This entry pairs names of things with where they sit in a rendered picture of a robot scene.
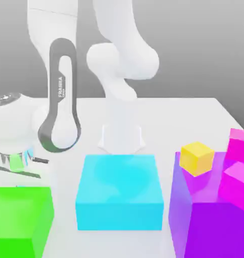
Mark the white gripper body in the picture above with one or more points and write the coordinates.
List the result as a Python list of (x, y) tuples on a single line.
[(23, 180)]

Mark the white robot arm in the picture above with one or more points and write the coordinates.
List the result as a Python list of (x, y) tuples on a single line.
[(62, 133)]

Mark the small yellow cube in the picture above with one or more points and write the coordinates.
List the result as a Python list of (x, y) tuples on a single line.
[(196, 159)]

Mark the small magenta cube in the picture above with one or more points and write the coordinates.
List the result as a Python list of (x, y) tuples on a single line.
[(237, 185), (239, 149)]

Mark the large green box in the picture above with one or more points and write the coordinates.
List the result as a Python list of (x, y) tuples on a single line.
[(17, 213)]

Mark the large cyan box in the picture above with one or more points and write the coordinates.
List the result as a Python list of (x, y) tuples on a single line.
[(119, 191)]

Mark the large purple box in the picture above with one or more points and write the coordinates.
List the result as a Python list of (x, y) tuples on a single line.
[(214, 229)]

